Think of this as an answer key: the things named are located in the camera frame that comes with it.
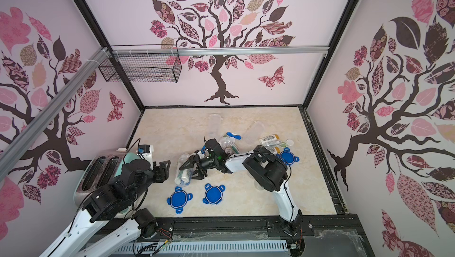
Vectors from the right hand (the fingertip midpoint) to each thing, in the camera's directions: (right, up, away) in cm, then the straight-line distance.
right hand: (182, 173), depth 77 cm
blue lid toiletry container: (+12, +23, +31) cm, 41 cm away
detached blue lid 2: (+13, -13, +7) cm, 20 cm away
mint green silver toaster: (-32, +3, -6) cm, 33 cm away
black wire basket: (-42, +61, +45) cm, 87 cm away
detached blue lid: (-3, -14, +5) cm, 15 cm away
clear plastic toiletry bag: (+20, +11, +22) cm, 32 cm away
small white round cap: (+56, +11, +23) cm, 62 cm away
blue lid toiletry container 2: (+36, +17, +27) cm, 47 cm away
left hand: (-6, +5, -7) cm, 10 cm away
